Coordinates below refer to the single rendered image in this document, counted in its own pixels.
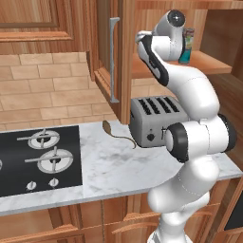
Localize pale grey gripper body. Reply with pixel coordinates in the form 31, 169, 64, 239
135, 30, 154, 44

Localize wooden cabinet shelf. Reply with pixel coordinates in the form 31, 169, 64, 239
130, 49, 234, 80

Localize wooden base cabinet door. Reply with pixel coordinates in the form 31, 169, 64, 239
0, 223, 85, 243

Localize teal and green can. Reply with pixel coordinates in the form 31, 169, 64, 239
178, 28, 196, 65

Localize silver four-slot toaster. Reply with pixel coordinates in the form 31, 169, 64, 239
129, 95, 191, 149

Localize brown wooden ladle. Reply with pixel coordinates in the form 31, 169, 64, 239
102, 120, 138, 150

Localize silver hob knob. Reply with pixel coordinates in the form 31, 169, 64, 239
47, 177, 61, 189
26, 180, 38, 192

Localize black gas hob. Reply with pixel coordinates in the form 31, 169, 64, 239
0, 124, 84, 198

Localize wooden drawer front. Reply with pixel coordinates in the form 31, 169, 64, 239
103, 193, 163, 243

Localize black appliance front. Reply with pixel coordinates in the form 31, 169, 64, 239
223, 187, 243, 233

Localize silver cabinet door handle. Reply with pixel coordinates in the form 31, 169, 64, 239
108, 16, 122, 104

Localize wooden wall cabinet door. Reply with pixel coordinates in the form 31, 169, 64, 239
0, 0, 90, 55

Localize wooden drawer handle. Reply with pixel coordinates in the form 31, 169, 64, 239
111, 220, 159, 235

